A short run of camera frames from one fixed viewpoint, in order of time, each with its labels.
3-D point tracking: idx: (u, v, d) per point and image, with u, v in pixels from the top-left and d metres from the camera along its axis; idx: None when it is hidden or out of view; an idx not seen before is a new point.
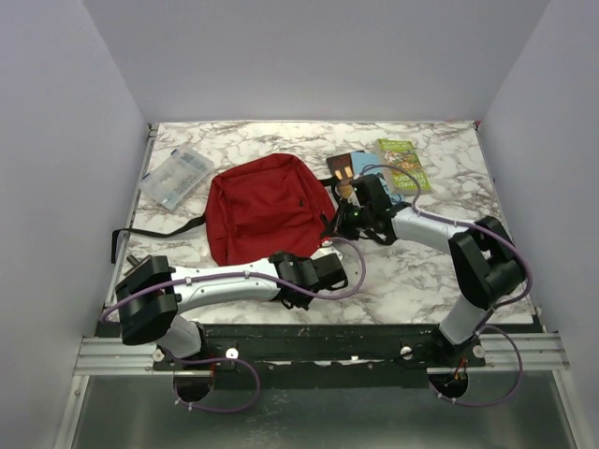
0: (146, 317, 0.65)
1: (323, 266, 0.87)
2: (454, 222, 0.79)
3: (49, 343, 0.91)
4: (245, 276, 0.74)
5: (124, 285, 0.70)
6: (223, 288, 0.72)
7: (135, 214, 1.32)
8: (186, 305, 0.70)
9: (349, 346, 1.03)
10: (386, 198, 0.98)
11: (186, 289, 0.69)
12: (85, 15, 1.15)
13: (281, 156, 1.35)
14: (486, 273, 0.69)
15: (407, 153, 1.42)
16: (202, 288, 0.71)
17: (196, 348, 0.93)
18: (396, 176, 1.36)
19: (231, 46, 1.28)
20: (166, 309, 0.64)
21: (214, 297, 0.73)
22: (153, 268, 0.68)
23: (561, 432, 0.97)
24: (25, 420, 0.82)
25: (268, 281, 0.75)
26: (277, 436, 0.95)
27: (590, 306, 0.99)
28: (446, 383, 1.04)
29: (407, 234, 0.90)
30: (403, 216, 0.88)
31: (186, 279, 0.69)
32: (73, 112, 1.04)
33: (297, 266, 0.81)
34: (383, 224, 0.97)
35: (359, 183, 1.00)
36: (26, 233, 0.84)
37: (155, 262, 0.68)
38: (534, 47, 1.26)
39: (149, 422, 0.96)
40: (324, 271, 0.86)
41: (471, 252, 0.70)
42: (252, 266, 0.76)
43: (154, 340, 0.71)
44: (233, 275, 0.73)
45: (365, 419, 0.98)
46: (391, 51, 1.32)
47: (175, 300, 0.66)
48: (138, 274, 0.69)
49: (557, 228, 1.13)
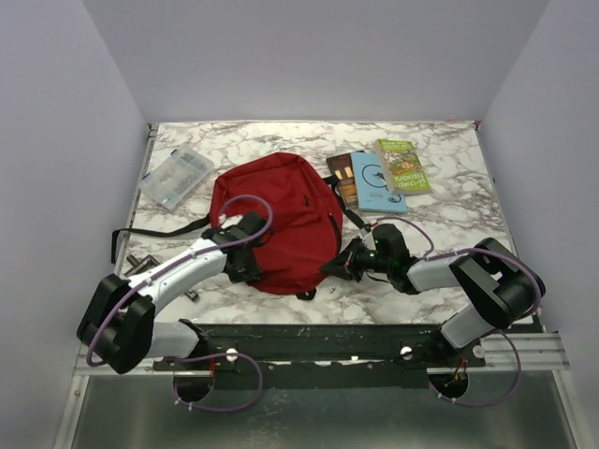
0: (129, 331, 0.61)
1: (248, 224, 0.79)
2: (454, 252, 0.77)
3: (49, 344, 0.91)
4: (193, 256, 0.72)
5: (89, 324, 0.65)
6: (182, 274, 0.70)
7: (135, 214, 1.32)
8: (157, 304, 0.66)
9: (349, 346, 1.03)
10: (407, 254, 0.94)
11: (152, 289, 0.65)
12: (85, 15, 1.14)
13: (284, 155, 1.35)
14: (496, 291, 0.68)
15: (407, 154, 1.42)
16: (165, 282, 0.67)
17: (193, 339, 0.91)
18: (396, 176, 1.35)
19: (231, 46, 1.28)
20: (140, 311, 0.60)
21: (176, 288, 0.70)
22: (108, 288, 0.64)
23: (561, 432, 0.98)
24: (25, 421, 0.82)
25: (215, 252, 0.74)
26: (277, 436, 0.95)
27: (589, 307, 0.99)
28: (446, 383, 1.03)
29: (423, 281, 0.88)
30: (416, 265, 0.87)
31: (146, 280, 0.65)
32: (72, 112, 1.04)
33: (225, 233, 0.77)
34: (402, 282, 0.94)
35: (382, 238, 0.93)
36: (25, 234, 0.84)
37: (108, 282, 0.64)
38: (534, 47, 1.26)
39: (150, 422, 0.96)
40: (250, 230, 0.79)
41: (474, 271, 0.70)
42: (195, 244, 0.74)
43: (147, 347, 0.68)
44: (182, 261, 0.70)
45: (366, 419, 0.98)
46: (391, 51, 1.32)
47: (146, 301, 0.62)
48: (94, 304, 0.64)
49: (557, 229, 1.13)
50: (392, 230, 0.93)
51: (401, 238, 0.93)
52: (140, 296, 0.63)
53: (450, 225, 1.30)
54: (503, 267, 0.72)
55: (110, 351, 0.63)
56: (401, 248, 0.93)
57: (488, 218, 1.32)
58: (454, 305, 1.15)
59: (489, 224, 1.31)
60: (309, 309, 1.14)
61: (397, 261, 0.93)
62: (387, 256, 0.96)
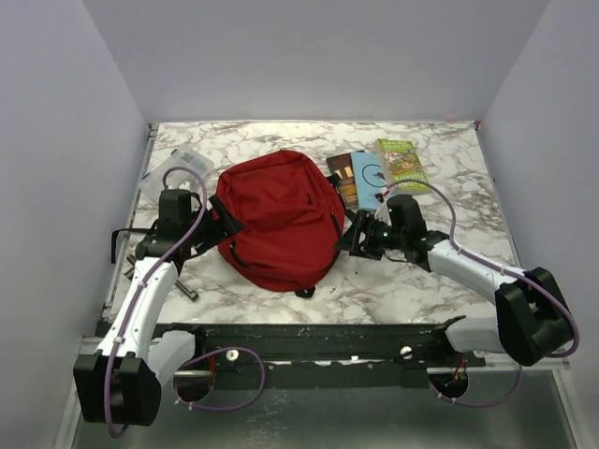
0: (136, 394, 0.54)
1: (171, 211, 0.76)
2: (501, 268, 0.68)
3: (49, 343, 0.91)
4: (145, 285, 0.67)
5: (89, 408, 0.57)
6: (148, 306, 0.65)
7: (135, 213, 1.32)
8: (142, 354, 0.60)
9: (349, 346, 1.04)
10: (422, 226, 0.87)
11: (129, 344, 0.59)
12: (85, 16, 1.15)
13: (289, 153, 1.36)
14: (532, 333, 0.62)
15: (407, 154, 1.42)
16: (137, 327, 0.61)
17: (192, 337, 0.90)
18: (396, 176, 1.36)
19: (231, 47, 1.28)
20: (135, 369, 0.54)
21: (149, 327, 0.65)
22: (84, 369, 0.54)
23: (562, 432, 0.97)
24: (24, 421, 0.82)
25: (161, 267, 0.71)
26: (276, 436, 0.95)
27: (589, 307, 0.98)
28: (447, 383, 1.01)
29: (441, 267, 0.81)
30: (442, 250, 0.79)
31: (116, 339, 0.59)
32: (72, 112, 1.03)
33: (160, 235, 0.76)
34: (416, 253, 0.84)
35: (396, 206, 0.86)
36: (25, 234, 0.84)
37: (79, 365, 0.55)
38: (534, 47, 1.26)
39: (150, 421, 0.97)
40: (177, 214, 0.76)
41: (518, 308, 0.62)
42: (137, 275, 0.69)
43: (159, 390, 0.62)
44: (137, 296, 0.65)
45: (366, 418, 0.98)
46: (391, 51, 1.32)
47: (133, 360, 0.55)
48: (84, 392, 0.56)
49: (556, 230, 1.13)
50: (407, 198, 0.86)
51: (416, 208, 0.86)
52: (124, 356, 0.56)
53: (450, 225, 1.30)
54: (544, 302, 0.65)
55: (132, 417, 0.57)
56: (416, 216, 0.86)
57: (488, 218, 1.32)
58: (454, 305, 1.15)
59: (488, 224, 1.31)
60: (309, 309, 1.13)
61: (409, 231, 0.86)
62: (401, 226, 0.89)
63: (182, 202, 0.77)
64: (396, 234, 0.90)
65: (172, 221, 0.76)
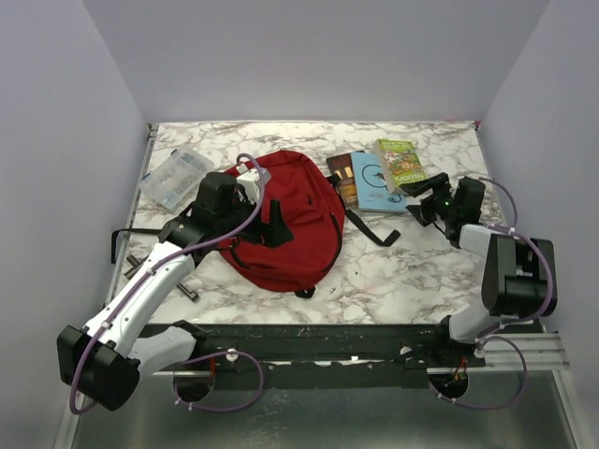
0: (107, 381, 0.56)
1: (208, 199, 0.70)
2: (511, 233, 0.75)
3: (49, 343, 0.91)
4: (152, 274, 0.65)
5: (66, 375, 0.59)
6: (146, 298, 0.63)
7: (135, 213, 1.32)
8: (125, 344, 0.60)
9: (349, 346, 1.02)
10: (474, 213, 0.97)
11: (113, 332, 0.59)
12: (85, 16, 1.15)
13: (288, 153, 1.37)
14: (509, 280, 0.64)
15: (407, 154, 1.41)
16: (126, 317, 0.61)
17: (191, 340, 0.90)
18: (396, 176, 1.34)
19: (231, 47, 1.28)
20: (109, 360, 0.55)
21: (144, 317, 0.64)
22: (66, 341, 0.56)
23: (562, 433, 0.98)
24: (24, 421, 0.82)
25: (177, 259, 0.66)
26: (277, 436, 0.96)
27: (589, 307, 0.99)
28: (446, 383, 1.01)
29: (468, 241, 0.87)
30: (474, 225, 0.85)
31: (103, 324, 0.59)
32: (72, 112, 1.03)
33: (192, 219, 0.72)
34: (452, 232, 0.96)
35: (463, 185, 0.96)
36: (26, 234, 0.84)
37: (65, 336, 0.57)
38: (534, 47, 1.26)
39: (150, 422, 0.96)
40: (213, 205, 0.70)
41: (506, 252, 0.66)
42: (151, 259, 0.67)
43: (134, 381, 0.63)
44: (139, 283, 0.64)
45: (366, 419, 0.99)
46: (390, 51, 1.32)
47: (109, 350, 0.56)
48: (63, 360, 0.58)
49: (555, 229, 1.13)
50: (477, 184, 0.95)
51: (479, 195, 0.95)
52: (103, 344, 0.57)
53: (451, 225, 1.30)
54: (537, 269, 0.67)
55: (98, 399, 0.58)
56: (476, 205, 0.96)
57: (488, 218, 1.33)
58: (454, 305, 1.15)
59: (488, 224, 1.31)
60: (309, 309, 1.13)
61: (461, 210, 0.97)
62: (459, 205, 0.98)
63: (222, 192, 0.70)
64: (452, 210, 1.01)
65: (207, 210, 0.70)
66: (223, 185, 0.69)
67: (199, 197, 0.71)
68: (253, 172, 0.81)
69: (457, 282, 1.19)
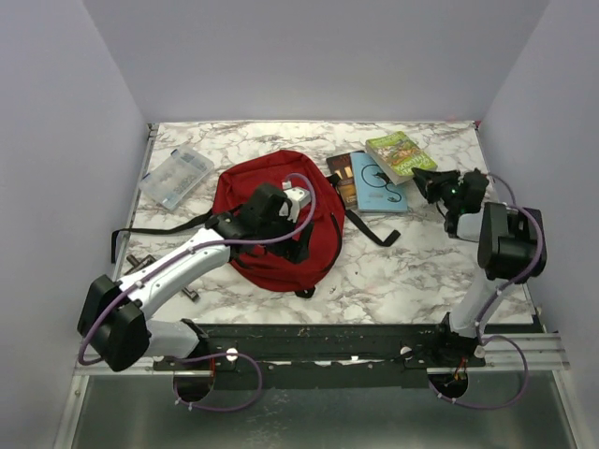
0: (120, 338, 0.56)
1: (258, 203, 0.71)
2: None
3: (48, 343, 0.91)
4: (191, 253, 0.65)
5: (83, 322, 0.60)
6: (180, 273, 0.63)
7: (135, 213, 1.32)
8: (149, 309, 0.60)
9: (349, 346, 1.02)
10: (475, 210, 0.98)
11: (142, 293, 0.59)
12: (85, 16, 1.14)
13: (288, 153, 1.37)
14: (500, 240, 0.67)
15: (400, 144, 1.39)
16: (158, 282, 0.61)
17: (195, 340, 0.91)
18: (398, 166, 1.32)
19: (231, 46, 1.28)
20: (128, 320, 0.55)
21: (172, 290, 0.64)
22: (97, 290, 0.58)
23: (562, 433, 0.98)
24: (24, 421, 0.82)
25: (216, 246, 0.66)
26: (277, 436, 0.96)
27: (589, 307, 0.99)
28: (446, 383, 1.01)
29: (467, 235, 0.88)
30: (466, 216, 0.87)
31: (136, 282, 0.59)
32: (71, 111, 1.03)
33: (237, 218, 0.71)
34: (453, 224, 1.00)
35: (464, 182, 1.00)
36: (25, 235, 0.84)
37: (97, 284, 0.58)
38: (534, 47, 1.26)
39: (150, 421, 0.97)
40: (262, 210, 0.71)
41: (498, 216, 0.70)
42: (194, 239, 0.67)
43: (142, 351, 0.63)
44: (178, 256, 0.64)
45: (366, 418, 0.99)
46: (391, 51, 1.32)
47: (134, 308, 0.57)
48: (87, 304, 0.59)
49: (555, 229, 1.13)
50: (481, 185, 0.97)
51: (478, 191, 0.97)
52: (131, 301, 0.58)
53: None
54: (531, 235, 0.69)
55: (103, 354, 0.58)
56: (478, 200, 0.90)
57: None
58: (454, 305, 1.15)
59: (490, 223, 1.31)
60: (309, 309, 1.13)
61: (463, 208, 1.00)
62: (461, 200, 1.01)
63: (273, 200, 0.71)
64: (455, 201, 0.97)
65: (255, 212, 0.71)
66: (277, 195, 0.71)
67: (252, 201, 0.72)
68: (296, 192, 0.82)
69: (457, 282, 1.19)
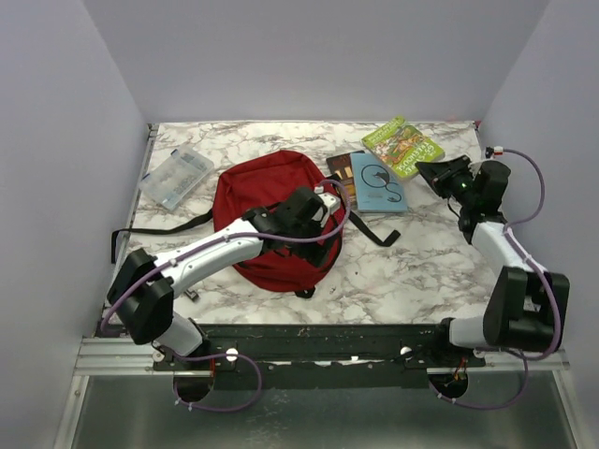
0: (147, 310, 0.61)
1: (296, 203, 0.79)
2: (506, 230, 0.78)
3: (48, 343, 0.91)
4: (226, 240, 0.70)
5: (114, 291, 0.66)
6: (211, 258, 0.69)
7: (135, 214, 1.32)
8: (179, 286, 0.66)
9: (349, 346, 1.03)
10: (495, 205, 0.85)
11: (174, 270, 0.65)
12: (85, 17, 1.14)
13: (288, 153, 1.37)
14: (511, 318, 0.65)
15: (399, 135, 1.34)
16: (190, 265, 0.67)
17: (198, 340, 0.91)
18: (401, 162, 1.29)
19: (231, 47, 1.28)
20: (159, 293, 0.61)
21: (203, 271, 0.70)
22: (136, 262, 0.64)
23: (561, 433, 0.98)
24: (24, 421, 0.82)
25: (250, 238, 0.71)
26: (277, 436, 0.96)
27: (589, 308, 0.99)
28: (446, 383, 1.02)
29: (478, 239, 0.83)
30: (489, 226, 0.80)
31: (170, 260, 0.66)
32: (71, 112, 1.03)
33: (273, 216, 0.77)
34: (467, 223, 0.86)
35: (484, 172, 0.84)
36: (26, 235, 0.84)
37: (136, 256, 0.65)
38: (534, 47, 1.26)
39: (149, 422, 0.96)
40: (299, 210, 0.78)
41: (517, 291, 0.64)
42: (229, 228, 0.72)
43: (161, 331, 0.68)
44: (213, 242, 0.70)
45: (365, 418, 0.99)
46: (391, 51, 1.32)
47: (165, 283, 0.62)
48: (123, 273, 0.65)
49: (555, 229, 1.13)
50: (504, 174, 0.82)
51: (504, 184, 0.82)
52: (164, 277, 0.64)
53: (450, 225, 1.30)
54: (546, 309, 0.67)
55: (126, 322, 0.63)
56: (498, 194, 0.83)
57: None
58: (454, 305, 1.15)
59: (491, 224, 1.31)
60: (309, 309, 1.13)
61: (481, 204, 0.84)
62: (476, 194, 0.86)
63: (311, 203, 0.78)
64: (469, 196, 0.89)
65: (291, 212, 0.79)
66: (314, 199, 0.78)
67: (289, 202, 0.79)
68: (327, 198, 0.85)
69: (457, 282, 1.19)
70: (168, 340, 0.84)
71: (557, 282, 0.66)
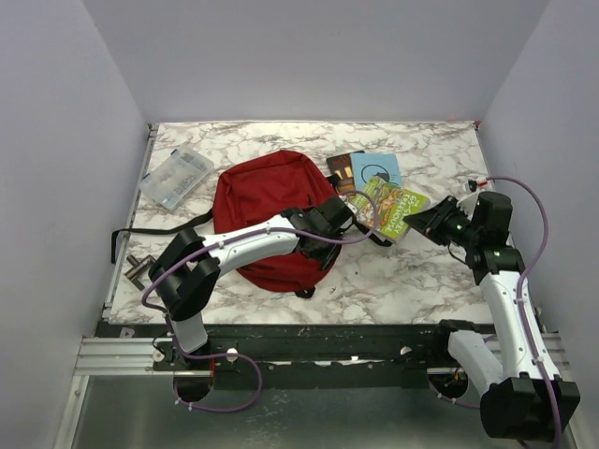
0: (192, 285, 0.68)
1: (329, 208, 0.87)
2: (520, 298, 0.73)
3: (49, 344, 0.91)
4: (267, 232, 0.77)
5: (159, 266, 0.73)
6: (254, 246, 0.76)
7: (135, 213, 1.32)
8: (224, 267, 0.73)
9: (349, 346, 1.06)
10: (501, 234, 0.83)
11: (221, 253, 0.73)
12: (84, 16, 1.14)
13: (288, 153, 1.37)
14: (512, 420, 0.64)
15: (377, 195, 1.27)
16: (235, 249, 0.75)
17: (202, 340, 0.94)
18: (388, 224, 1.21)
19: (231, 46, 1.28)
20: (207, 270, 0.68)
21: (244, 258, 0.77)
22: (184, 241, 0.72)
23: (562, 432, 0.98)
24: (24, 421, 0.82)
25: (288, 233, 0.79)
26: (277, 437, 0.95)
27: (588, 307, 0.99)
28: (446, 383, 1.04)
29: (488, 291, 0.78)
30: (499, 286, 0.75)
31: (219, 242, 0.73)
32: (71, 111, 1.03)
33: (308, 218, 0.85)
34: (477, 258, 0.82)
35: (486, 202, 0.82)
36: (25, 234, 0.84)
37: (186, 236, 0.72)
38: (534, 47, 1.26)
39: (149, 422, 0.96)
40: (332, 214, 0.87)
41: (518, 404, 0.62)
42: (270, 223, 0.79)
43: (196, 310, 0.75)
44: (255, 234, 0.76)
45: (366, 418, 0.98)
46: (391, 51, 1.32)
47: (212, 263, 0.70)
48: (170, 250, 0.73)
49: (555, 229, 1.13)
50: (504, 201, 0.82)
51: (506, 213, 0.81)
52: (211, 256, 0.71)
53: None
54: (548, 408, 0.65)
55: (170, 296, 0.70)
56: (501, 221, 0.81)
57: None
58: (454, 305, 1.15)
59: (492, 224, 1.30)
60: (309, 309, 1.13)
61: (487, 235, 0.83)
62: (479, 224, 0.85)
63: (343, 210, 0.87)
64: (471, 234, 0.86)
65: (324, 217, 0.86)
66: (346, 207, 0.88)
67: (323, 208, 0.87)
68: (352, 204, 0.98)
69: (457, 282, 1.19)
70: (178, 335, 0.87)
71: (564, 393, 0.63)
